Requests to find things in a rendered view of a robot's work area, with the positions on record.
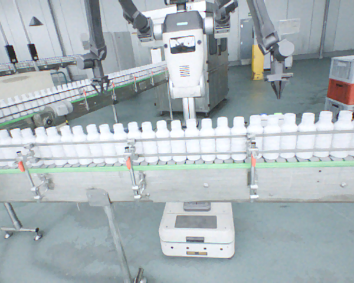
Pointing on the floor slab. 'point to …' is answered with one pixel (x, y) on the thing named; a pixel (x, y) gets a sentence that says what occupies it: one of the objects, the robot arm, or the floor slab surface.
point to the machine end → (222, 86)
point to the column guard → (257, 63)
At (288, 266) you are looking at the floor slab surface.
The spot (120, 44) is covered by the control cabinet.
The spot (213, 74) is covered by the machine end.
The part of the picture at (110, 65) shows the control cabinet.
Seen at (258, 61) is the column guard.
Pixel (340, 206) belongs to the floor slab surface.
